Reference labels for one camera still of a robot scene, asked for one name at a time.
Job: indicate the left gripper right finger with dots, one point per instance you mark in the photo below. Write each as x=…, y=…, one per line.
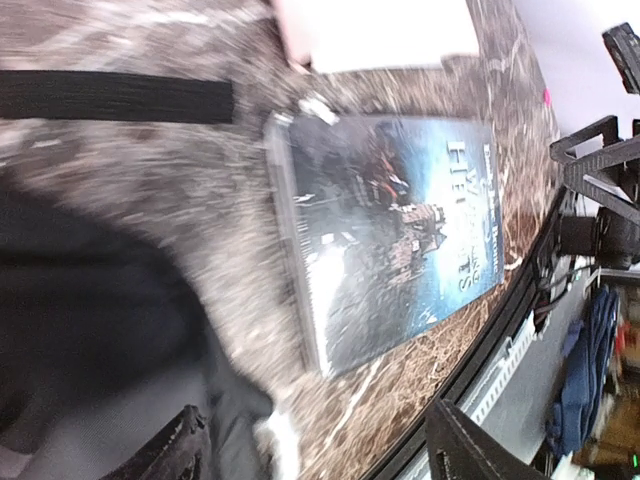
x=460, y=449

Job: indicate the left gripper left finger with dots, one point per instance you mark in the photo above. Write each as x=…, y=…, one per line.
x=180, y=450

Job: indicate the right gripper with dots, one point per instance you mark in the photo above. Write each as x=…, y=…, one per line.
x=610, y=177

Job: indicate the black student bag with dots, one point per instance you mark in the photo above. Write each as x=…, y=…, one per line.
x=88, y=311

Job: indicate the dark blue book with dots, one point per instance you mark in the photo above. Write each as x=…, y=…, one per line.
x=390, y=224

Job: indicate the pink book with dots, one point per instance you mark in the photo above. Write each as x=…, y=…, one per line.
x=329, y=37

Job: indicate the white slotted cable duct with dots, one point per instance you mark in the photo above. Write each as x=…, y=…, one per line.
x=495, y=379

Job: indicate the black front rail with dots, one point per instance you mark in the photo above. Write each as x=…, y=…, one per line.
x=506, y=318

